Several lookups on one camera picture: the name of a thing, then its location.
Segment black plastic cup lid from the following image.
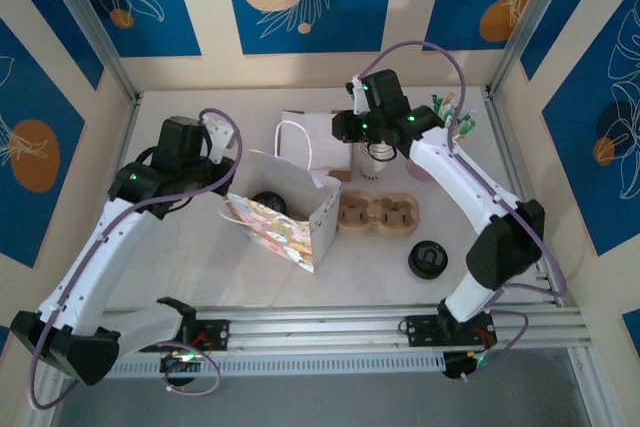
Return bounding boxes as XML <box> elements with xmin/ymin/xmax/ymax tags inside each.
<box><xmin>407</xmin><ymin>240</ymin><xmax>449</xmax><ymax>281</ymax></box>
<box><xmin>251</xmin><ymin>190</ymin><xmax>289</xmax><ymax>218</ymax></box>

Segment white animal print paper bag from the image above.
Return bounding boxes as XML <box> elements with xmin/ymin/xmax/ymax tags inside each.
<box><xmin>218</xmin><ymin>120</ymin><xmax>344</xmax><ymax>276</ymax></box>

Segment stack of white paper cups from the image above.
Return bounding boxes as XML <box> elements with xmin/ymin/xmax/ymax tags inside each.
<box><xmin>352</xmin><ymin>139</ymin><xmax>396</xmax><ymax>183</ymax></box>

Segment white paper napkin stack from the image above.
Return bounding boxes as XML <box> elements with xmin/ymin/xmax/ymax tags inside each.
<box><xmin>280</xmin><ymin>109</ymin><xmax>354</xmax><ymax>173</ymax></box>

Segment white napkins on cardboard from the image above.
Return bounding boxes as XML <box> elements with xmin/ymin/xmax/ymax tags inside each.
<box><xmin>279</xmin><ymin>108</ymin><xmax>355</xmax><ymax>182</ymax></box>

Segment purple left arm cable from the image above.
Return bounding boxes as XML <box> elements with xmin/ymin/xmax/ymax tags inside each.
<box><xmin>29</xmin><ymin>107</ymin><xmax>244</xmax><ymax>411</ymax></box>

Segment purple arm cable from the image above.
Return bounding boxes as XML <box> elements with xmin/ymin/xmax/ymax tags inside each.
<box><xmin>357</xmin><ymin>40</ymin><xmax>569</xmax><ymax>353</ymax></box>
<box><xmin>29</xmin><ymin>107</ymin><xmax>244</xmax><ymax>411</ymax></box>

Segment aluminium table side rail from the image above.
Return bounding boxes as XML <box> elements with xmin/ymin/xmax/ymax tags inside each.
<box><xmin>483</xmin><ymin>94</ymin><xmax>559</xmax><ymax>298</ymax></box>
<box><xmin>107</xmin><ymin>94</ymin><xmax>144</xmax><ymax>183</ymax></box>

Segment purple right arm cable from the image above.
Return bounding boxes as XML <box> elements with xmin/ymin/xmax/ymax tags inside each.
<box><xmin>357</xmin><ymin>40</ymin><xmax>569</xmax><ymax>353</ymax></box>

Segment aluminium frame post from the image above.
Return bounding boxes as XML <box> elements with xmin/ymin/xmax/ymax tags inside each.
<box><xmin>37</xmin><ymin>0</ymin><xmax>141</xmax><ymax>104</ymax></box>
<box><xmin>487</xmin><ymin>0</ymin><xmax>576</xmax><ymax>98</ymax></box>

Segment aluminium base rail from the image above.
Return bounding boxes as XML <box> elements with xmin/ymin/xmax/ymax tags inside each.
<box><xmin>99</xmin><ymin>302</ymin><xmax>589</xmax><ymax>363</ymax></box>

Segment purple looped cable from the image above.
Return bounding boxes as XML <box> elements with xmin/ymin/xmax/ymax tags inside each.
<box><xmin>162</xmin><ymin>339</ymin><xmax>221</xmax><ymax>396</ymax></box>

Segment grey slotted cable duct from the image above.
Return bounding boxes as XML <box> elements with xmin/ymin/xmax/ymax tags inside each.
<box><xmin>107</xmin><ymin>350</ymin><xmax>446</xmax><ymax>378</ymax></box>

